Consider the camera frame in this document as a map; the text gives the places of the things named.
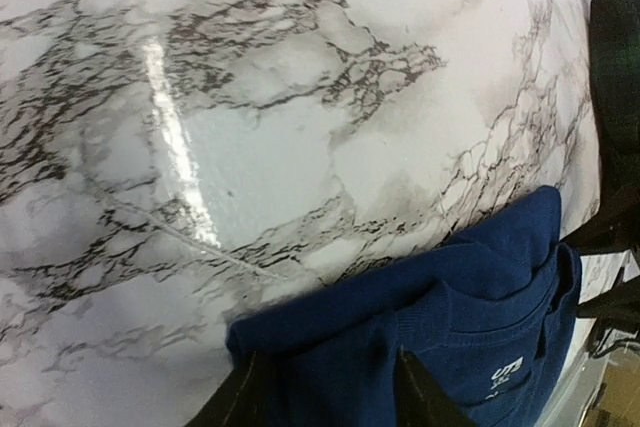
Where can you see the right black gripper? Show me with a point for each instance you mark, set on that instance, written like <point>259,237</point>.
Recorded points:
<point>609,296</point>

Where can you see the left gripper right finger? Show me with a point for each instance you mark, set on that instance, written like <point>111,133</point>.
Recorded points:
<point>419,399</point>

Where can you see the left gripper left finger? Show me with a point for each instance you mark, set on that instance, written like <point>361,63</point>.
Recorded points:
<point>241,399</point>

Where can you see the dark green plaid garment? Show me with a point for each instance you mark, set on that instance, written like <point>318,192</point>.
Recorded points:
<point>614,85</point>

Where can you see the navy blue t-shirt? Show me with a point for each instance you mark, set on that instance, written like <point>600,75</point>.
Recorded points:
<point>490,314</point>

